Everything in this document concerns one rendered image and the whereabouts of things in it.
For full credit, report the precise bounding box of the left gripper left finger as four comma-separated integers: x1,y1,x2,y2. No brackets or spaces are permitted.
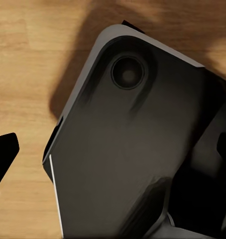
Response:
0,132,19,182

